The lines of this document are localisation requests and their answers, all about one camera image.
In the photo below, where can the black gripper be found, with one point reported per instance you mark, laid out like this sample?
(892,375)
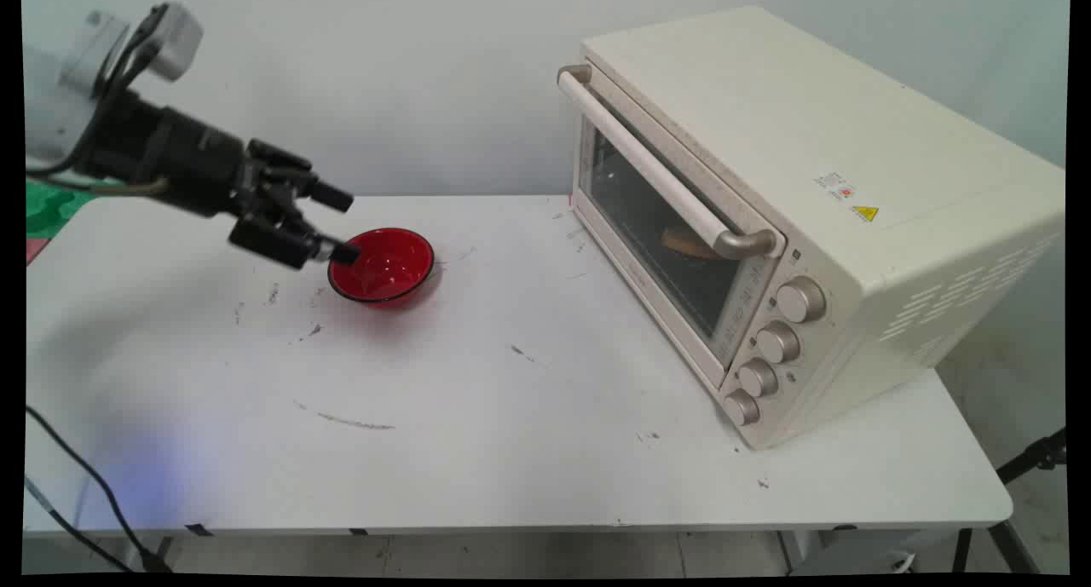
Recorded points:
(183,165)

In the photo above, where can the red plastic bowl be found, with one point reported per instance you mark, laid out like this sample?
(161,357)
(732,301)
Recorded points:
(383,267)

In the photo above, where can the green mat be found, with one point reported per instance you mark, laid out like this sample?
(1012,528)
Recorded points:
(51,208)

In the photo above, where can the pink mat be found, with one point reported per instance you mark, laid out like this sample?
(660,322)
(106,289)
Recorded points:
(36,250)

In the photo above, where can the orange-brown bread piece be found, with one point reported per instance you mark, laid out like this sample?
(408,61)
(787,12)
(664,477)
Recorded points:
(686,244)

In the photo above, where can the silver oven knob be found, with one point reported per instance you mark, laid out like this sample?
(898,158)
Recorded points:
(801,300)
(758,377)
(778,342)
(741,408)

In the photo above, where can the white label sticker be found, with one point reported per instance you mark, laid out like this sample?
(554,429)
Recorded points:
(835,187)

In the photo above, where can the cream toaster oven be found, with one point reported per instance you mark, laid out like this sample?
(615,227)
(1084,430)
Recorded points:
(852,144)

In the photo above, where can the yellow warning sticker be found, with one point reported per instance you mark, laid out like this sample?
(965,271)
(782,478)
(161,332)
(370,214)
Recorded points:
(864,214)

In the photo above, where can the black tripod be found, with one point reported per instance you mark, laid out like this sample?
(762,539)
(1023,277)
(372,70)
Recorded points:
(1036,455)

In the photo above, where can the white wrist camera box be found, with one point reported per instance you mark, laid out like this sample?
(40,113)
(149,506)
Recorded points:
(175,42)

